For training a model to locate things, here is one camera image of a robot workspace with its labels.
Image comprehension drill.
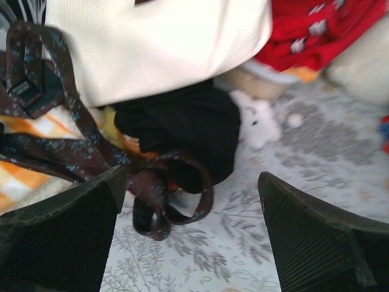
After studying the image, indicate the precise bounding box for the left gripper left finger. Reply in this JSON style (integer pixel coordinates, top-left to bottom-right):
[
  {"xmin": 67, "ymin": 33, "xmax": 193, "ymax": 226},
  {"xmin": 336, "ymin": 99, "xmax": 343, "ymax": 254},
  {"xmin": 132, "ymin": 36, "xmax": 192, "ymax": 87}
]
[{"xmin": 1, "ymin": 167, "xmax": 126, "ymax": 291}]

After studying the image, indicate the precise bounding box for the black cloth bundle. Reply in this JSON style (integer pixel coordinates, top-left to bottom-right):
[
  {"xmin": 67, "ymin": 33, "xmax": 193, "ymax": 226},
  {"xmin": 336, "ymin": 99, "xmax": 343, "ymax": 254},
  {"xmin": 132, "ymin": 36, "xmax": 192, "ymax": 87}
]
[{"xmin": 113, "ymin": 80, "xmax": 241, "ymax": 184}]

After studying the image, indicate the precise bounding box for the orange checkered towel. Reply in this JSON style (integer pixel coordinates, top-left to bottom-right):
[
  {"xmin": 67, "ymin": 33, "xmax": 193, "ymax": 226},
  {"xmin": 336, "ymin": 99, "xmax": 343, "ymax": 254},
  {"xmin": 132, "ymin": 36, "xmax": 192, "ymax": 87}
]
[{"xmin": 0, "ymin": 106, "xmax": 159, "ymax": 215}]

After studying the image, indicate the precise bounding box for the small white plush bunny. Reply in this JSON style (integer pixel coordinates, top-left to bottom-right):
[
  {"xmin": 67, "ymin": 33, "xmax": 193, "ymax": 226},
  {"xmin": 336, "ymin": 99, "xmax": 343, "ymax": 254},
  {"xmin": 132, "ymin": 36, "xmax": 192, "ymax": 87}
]
[{"xmin": 230, "ymin": 90, "xmax": 303, "ymax": 150}]

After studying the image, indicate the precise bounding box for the cream canvas tote bag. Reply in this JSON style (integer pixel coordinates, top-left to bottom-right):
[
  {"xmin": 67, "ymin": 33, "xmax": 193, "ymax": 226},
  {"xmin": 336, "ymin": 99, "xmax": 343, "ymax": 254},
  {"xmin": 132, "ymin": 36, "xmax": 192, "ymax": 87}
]
[{"xmin": 45, "ymin": 0, "xmax": 272, "ymax": 107}]

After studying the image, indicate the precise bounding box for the brown leather bag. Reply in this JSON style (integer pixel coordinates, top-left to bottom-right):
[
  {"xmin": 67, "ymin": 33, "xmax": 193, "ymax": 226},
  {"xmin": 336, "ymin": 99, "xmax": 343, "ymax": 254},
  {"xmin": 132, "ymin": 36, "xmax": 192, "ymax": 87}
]
[{"xmin": 1, "ymin": 21, "xmax": 213, "ymax": 241}]

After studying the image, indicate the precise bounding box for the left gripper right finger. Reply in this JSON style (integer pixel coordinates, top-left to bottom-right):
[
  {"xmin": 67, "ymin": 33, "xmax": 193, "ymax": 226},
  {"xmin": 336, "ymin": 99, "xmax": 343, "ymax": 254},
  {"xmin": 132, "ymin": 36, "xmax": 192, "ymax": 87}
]
[{"xmin": 258, "ymin": 172, "xmax": 388, "ymax": 291}]

